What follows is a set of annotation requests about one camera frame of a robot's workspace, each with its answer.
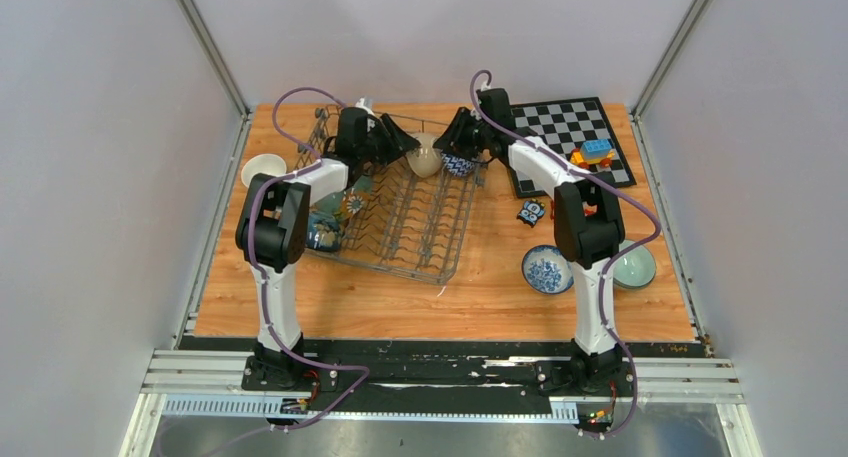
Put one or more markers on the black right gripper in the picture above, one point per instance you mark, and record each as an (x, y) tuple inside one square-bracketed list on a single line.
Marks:
[(452, 142)]

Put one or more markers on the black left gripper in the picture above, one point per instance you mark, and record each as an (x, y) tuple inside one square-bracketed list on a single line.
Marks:
[(403, 143)]

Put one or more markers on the blue white zigzag bowl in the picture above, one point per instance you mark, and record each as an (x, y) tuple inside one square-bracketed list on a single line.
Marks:
[(458, 166)]

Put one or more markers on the beige bowl with flower sprig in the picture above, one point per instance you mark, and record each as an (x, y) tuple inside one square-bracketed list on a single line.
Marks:
[(424, 161)]

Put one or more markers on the plain beige bowl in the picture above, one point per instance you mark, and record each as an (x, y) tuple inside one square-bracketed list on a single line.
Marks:
[(266, 163)]

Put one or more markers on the white bowl blue roses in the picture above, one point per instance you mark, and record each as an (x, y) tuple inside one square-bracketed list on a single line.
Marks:
[(546, 270)]

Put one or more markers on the mint green leaf bowl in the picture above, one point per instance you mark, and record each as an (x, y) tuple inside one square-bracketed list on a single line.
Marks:
[(635, 270)]

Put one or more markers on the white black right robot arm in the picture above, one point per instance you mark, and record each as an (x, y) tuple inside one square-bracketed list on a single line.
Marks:
[(588, 225)]

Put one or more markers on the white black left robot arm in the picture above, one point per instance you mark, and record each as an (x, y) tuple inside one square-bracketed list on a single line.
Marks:
[(273, 224)]

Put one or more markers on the teal bowl with orange flower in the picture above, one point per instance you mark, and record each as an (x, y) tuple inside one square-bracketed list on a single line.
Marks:
[(347, 203)]

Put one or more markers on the black blue owl block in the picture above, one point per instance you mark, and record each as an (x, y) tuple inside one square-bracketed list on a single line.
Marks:
[(531, 212)]

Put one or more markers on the black white chessboard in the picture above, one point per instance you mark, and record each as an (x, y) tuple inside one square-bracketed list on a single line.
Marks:
[(566, 124)]

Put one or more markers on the dark blue floral bowl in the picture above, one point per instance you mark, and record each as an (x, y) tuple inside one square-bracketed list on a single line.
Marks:
[(324, 233)]

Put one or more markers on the toy brick car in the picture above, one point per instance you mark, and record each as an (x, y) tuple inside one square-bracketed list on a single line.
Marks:
[(598, 153)]

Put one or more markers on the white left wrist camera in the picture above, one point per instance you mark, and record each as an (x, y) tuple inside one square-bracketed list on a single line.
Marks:
[(366, 104)]

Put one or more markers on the grey wire dish rack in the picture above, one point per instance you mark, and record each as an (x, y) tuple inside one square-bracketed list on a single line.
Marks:
[(411, 227)]

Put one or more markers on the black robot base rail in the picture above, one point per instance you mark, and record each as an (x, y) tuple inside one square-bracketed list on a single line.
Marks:
[(435, 377)]

